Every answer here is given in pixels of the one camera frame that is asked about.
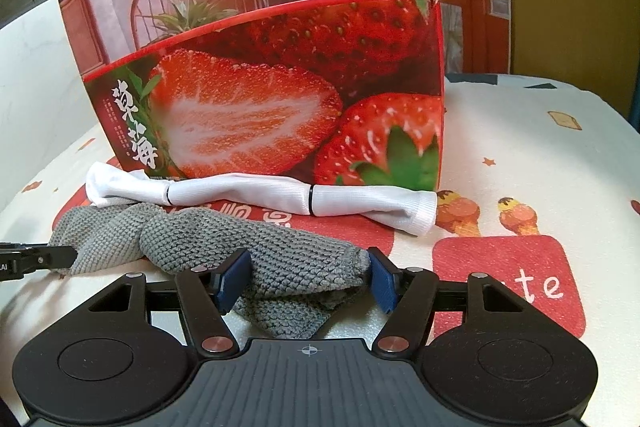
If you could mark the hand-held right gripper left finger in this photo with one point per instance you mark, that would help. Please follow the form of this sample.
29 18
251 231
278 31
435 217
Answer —
235 277

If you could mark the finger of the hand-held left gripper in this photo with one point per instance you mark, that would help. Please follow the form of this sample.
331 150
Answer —
50 257

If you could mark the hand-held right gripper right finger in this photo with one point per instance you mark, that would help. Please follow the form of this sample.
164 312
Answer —
382 279

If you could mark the grey knitted cloth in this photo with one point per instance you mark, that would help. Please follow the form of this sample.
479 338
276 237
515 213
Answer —
225 232

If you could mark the red strawberry cardboard box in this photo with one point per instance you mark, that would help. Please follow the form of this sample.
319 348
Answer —
300 57

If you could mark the white rolled cloth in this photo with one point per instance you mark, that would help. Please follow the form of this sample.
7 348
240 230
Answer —
350 202

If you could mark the printed tablecloth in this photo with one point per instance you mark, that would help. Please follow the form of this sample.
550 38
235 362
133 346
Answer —
525 167

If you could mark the yellow wooden panel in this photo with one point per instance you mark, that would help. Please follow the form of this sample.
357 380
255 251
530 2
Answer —
575 7

